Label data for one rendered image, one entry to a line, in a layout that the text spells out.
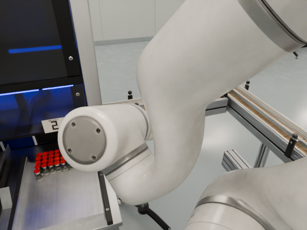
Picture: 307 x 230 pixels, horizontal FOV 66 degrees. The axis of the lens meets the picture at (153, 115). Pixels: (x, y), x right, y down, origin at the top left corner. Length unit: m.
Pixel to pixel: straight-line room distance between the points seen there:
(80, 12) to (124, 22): 4.82
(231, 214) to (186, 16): 0.26
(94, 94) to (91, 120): 0.66
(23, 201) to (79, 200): 0.19
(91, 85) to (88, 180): 0.36
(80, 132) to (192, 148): 0.14
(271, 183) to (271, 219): 0.08
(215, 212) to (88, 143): 0.19
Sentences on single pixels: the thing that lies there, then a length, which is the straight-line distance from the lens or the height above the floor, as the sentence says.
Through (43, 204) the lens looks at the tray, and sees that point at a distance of 0.92.
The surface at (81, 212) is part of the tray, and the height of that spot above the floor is 0.88.
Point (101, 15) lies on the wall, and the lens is 5.57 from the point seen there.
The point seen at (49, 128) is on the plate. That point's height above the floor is 1.01.
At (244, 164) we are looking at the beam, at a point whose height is 0.55.
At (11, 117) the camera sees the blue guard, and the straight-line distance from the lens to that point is 1.01.
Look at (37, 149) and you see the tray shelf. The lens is 1.15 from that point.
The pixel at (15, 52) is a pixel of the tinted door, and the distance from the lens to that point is 0.92.
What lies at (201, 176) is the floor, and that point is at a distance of 2.17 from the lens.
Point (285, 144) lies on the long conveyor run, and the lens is 1.14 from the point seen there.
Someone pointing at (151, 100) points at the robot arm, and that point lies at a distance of 0.23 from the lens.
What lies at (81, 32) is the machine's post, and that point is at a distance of 0.88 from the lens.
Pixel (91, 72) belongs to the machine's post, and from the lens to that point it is 0.92.
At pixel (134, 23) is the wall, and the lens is 5.73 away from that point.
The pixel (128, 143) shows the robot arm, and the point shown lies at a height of 1.36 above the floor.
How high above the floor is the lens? 1.56
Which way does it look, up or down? 33 degrees down
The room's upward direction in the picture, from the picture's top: straight up
